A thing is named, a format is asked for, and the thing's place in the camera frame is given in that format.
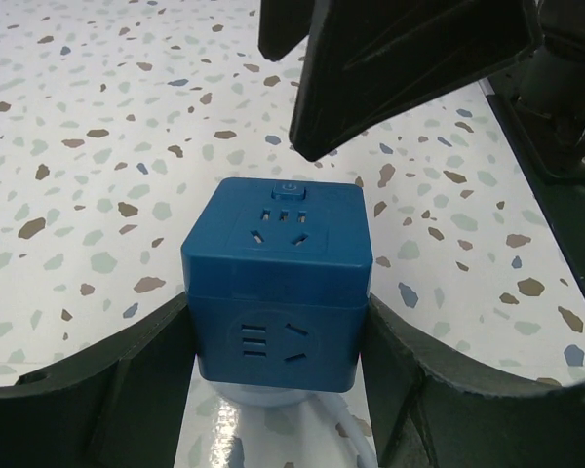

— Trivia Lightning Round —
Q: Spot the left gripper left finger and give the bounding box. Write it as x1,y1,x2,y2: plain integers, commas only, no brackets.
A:
0,294,196,467

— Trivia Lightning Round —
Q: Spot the blue cube socket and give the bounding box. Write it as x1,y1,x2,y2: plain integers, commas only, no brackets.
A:
181,177,373,393

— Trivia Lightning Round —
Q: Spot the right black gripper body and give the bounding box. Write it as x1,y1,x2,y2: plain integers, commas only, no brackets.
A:
488,1,585,146

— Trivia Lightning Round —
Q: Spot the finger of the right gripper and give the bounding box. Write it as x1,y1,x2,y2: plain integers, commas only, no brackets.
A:
258,0,315,61
290,0,542,162

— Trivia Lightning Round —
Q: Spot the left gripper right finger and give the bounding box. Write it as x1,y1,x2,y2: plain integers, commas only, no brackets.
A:
361,296,585,467

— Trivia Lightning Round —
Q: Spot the blue round socket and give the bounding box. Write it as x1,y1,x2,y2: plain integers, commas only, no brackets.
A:
211,382,316,409

